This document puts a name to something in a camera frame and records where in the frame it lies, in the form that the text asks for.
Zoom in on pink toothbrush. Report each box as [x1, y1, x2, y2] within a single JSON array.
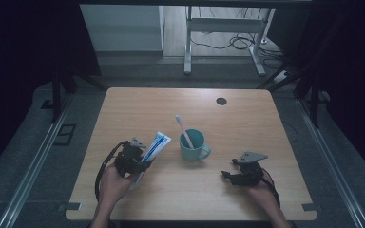
[[175, 114, 195, 150]]

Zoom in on person's left hand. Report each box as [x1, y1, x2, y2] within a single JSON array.
[[98, 163, 142, 208]]

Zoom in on teal cup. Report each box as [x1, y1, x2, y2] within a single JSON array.
[[179, 128, 212, 163]]

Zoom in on white power strip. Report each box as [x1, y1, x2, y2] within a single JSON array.
[[273, 70, 292, 84]]

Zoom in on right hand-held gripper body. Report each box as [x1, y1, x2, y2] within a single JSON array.
[[229, 151, 269, 187]]

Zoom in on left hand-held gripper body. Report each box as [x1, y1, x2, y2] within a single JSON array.
[[113, 137, 150, 179]]

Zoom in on white and blue toothpaste tube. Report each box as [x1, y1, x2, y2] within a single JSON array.
[[128, 130, 173, 192]]

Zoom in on black and red gripper cable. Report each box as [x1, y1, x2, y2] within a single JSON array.
[[259, 168, 281, 208]]

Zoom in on person's right hand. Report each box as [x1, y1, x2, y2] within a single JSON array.
[[244, 180, 279, 208]]

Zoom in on dark curtain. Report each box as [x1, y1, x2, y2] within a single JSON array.
[[0, 0, 103, 181], [267, 0, 365, 179]]

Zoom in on aluminium floor rail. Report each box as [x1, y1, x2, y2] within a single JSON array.
[[0, 94, 74, 228], [296, 98, 363, 228]]

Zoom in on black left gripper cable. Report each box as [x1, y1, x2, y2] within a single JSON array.
[[94, 141, 128, 202]]

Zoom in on thin black floor cable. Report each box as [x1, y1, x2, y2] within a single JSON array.
[[281, 120, 299, 144]]

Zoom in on black floor cables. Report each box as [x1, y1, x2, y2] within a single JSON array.
[[190, 7, 287, 70]]

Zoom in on grey tape piece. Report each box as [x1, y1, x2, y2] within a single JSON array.
[[57, 202, 83, 213]]

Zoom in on black metal stand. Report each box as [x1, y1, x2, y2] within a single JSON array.
[[50, 70, 108, 125], [256, 61, 321, 129]]

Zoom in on white desk frame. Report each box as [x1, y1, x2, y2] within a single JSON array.
[[183, 5, 277, 77]]

